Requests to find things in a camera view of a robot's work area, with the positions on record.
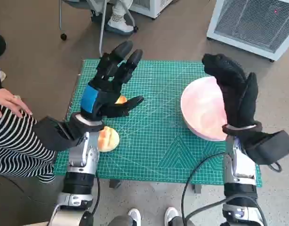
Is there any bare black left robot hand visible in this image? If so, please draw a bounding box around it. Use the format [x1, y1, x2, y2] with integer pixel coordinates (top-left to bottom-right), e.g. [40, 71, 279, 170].
[80, 40, 145, 121]

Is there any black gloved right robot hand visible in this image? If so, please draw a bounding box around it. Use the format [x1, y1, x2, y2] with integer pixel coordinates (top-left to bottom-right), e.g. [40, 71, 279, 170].
[202, 53, 259, 129]

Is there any person's hand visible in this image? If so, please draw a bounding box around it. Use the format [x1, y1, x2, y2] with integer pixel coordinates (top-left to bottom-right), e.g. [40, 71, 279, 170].
[0, 88, 32, 119]

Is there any pink bowl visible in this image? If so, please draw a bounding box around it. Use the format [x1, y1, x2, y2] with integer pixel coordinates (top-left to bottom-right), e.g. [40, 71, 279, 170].
[180, 76, 230, 142]

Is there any person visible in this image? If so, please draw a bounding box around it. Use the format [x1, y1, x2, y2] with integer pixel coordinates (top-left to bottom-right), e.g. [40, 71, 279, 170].
[0, 32, 57, 183]
[106, 0, 136, 36]

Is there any grey office chair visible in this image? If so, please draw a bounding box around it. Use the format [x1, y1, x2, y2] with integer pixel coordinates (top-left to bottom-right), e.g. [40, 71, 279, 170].
[58, 0, 138, 58]

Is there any green cutting mat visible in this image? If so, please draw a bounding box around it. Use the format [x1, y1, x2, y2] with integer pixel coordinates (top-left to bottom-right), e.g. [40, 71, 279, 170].
[54, 58, 263, 188]

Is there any large white mesh-grille appliance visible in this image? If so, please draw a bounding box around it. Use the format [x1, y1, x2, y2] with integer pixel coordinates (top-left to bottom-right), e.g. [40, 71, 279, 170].
[206, 0, 289, 62]

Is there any small white vented appliance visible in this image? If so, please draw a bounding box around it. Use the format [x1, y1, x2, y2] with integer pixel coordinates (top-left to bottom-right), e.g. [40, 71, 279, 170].
[129, 0, 170, 19]

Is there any white sneaker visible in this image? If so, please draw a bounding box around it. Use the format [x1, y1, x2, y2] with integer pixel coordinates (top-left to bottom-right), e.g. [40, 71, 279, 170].
[128, 208, 142, 226]
[164, 207, 179, 226]

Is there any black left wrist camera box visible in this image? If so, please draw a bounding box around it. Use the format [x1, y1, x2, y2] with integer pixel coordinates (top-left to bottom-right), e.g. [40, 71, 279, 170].
[32, 116, 85, 152]

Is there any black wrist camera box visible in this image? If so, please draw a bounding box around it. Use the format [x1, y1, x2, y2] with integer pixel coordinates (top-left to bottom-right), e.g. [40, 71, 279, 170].
[32, 116, 85, 152]
[244, 130, 289, 172]

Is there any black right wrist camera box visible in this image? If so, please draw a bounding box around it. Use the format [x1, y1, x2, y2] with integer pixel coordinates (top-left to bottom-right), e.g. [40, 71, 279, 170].
[244, 130, 289, 172]

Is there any long black right arm cable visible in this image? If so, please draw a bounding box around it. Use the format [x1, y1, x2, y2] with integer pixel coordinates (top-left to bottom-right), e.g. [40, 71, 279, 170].
[181, 152, 227, 226]

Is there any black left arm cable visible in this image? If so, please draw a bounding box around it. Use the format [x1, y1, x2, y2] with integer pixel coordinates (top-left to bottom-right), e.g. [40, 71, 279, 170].
[90, 174, 102, 214]

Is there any short black right arm cable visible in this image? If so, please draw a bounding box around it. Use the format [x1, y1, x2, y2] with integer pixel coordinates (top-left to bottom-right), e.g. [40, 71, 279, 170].
[185, 196, 230, 226]

